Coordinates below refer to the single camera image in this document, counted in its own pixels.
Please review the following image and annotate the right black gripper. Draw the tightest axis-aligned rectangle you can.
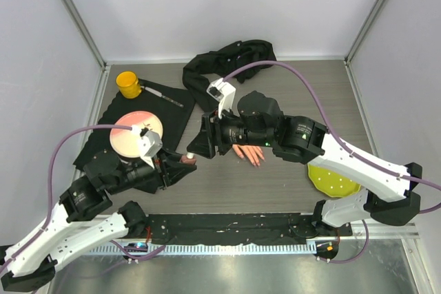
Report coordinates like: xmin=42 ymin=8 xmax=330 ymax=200
xmin=187 ymin=104 xmax=274 ymax=159

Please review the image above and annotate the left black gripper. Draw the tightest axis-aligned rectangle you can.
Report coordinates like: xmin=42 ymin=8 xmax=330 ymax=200
xmin=108 ymin=145 xmax=198 ymax=194

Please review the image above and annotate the nail polish bottle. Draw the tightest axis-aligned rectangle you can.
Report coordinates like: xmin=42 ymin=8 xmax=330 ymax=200
xmin=181 ymin=156 xmax=196 ymax=165

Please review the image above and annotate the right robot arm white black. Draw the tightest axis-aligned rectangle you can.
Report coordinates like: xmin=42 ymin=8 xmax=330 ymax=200
xmin=187 ymin=87 xmax=421 ymax=235

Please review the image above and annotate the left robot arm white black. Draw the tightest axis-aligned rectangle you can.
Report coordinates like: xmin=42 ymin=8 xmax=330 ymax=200
xmin=1 ymin=150 xmax=197 ymax=293

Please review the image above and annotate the table knife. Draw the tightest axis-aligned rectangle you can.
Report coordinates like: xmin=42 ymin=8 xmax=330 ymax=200
xmin=141 ymin=86 xmax=184 ymax=108

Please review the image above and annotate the mannequin hand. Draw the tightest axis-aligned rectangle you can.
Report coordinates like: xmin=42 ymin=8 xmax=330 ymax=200
xmin=232 ymin=145 xmax=265 ymax=167

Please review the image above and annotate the black placemat cloth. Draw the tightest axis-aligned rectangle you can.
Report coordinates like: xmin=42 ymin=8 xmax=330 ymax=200
xmin=72 ymin=79 xmax=196 ymax=195

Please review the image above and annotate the pink cream plate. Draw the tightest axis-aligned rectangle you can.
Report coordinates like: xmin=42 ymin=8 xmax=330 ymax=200
xmin=110 ymin=111 xmax=163 ymax=158

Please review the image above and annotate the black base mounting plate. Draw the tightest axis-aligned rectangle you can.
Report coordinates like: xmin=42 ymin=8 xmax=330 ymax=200
xmin=147 ymin=213 xmax=353 ymax=246

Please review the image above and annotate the black sleeved shirt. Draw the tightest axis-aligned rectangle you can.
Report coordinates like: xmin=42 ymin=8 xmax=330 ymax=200
xmin=182 ymin=39 xmax=276 ymax=112

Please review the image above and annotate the yellow cup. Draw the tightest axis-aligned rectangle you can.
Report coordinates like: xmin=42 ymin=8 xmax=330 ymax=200
xmin=116 ymin=71 xmax=141 ymax=99

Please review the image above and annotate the yellow green plate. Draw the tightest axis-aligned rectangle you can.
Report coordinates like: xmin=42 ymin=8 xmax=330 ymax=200
xmin=307 ymin=165 xmax=361 ymax=198

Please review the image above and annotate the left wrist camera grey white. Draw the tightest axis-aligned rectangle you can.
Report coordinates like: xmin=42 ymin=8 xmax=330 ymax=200
xmin=136 ymin=128 xmax=163 ymax=168

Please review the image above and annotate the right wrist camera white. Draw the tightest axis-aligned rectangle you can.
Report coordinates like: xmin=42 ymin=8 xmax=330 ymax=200
xmin=207 ymin=78 xmax=236 ymax=119

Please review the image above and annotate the white slotted cable duct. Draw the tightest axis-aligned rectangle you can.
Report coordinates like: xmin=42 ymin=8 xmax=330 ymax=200
xmin=86 ymin=242 xmax=316 ymax=256

